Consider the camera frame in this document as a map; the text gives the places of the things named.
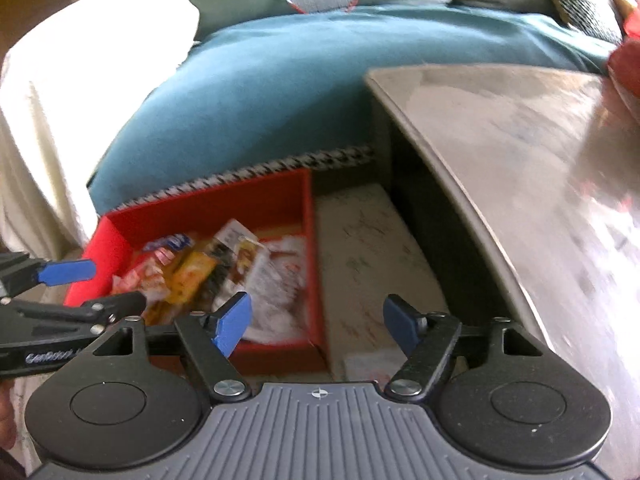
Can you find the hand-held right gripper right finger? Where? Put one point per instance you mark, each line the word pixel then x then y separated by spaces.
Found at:
pixel 402 325

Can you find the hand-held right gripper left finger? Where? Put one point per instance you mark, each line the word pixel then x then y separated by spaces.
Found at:
pixel 232 322

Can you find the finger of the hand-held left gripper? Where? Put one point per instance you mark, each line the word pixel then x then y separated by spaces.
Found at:
pixel 115 305
pixel 67 271

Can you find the pink sausage snack packet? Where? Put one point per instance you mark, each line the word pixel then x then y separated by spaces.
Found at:
pixel 140 280

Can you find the long white snack packet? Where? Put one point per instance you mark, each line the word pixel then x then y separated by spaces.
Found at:
pixel 280 285

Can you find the yellow face snack packet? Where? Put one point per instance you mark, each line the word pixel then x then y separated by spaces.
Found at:
pixel 192 275

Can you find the red cardboard box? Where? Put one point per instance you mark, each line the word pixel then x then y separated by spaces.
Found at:
pixel 225 205

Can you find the blue white snack packet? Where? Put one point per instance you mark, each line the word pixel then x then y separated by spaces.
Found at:
pixel 167 244

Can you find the black white snack packet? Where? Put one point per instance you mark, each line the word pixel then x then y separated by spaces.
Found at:
pixel 232 235

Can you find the white blanket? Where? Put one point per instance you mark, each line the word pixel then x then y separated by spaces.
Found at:
pixel 75 85

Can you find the wooden side table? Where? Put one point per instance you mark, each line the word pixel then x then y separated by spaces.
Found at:
pixel 525 160

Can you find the teal sofa cushion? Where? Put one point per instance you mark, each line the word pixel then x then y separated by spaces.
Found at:
pixel 275 85

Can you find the red bag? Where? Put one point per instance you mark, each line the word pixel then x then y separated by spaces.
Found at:
pixel 627 70

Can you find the patterned pillow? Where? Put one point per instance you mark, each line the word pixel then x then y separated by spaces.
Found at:
pixel 580 5

